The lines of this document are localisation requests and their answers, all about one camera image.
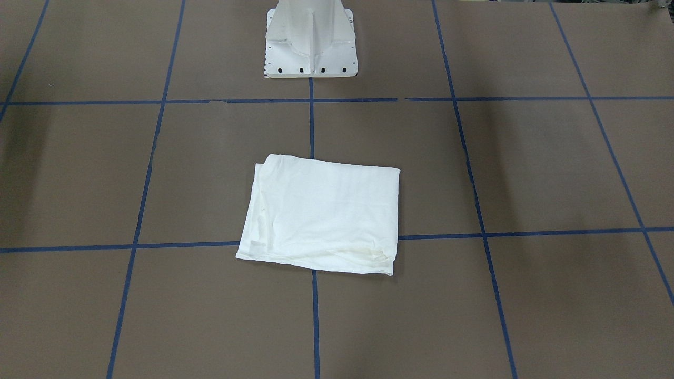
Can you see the white long sleeve printed shirt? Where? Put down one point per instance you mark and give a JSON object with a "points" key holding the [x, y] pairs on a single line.
{"points": [[322, 216]]}

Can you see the white camera post with base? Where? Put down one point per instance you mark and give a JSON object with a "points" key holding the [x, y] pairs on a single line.
{"points": [[310, 39]]}

